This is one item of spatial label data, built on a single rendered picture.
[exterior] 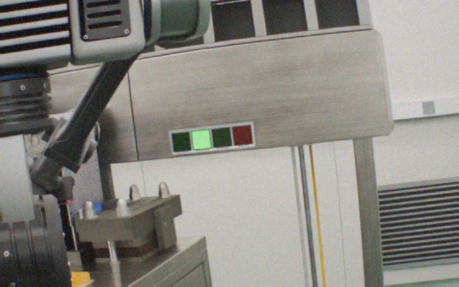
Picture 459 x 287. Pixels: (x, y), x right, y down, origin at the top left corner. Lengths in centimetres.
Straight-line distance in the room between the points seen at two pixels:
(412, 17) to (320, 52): 235
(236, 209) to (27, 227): 377
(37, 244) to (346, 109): 135
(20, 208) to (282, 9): 145
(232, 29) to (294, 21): 19
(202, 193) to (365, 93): 270
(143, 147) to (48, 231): 137
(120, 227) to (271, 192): 272
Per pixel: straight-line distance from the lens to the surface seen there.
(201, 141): 228
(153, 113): 232
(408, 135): 452
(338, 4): 228
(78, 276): 185
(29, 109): 100
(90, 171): 225
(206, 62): 227
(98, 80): 134
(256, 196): 469
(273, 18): 231
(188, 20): 105
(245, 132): 224
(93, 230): 204
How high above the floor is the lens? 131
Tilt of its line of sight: 3 degrees down
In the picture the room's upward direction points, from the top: 7 degrees counter-clockwise
